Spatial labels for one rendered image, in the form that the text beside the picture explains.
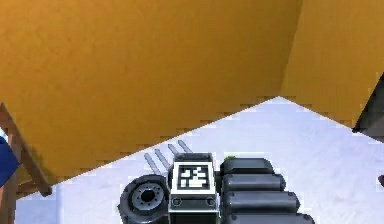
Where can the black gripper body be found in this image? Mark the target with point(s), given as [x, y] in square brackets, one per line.
[144, 200]

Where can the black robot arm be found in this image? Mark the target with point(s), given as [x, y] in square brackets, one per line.
[253, 193]

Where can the brown wooden chair blue seat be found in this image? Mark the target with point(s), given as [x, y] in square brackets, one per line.
[23, 156]

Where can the dark grey cabinet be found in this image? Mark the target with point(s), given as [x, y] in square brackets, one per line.
[371, 113]

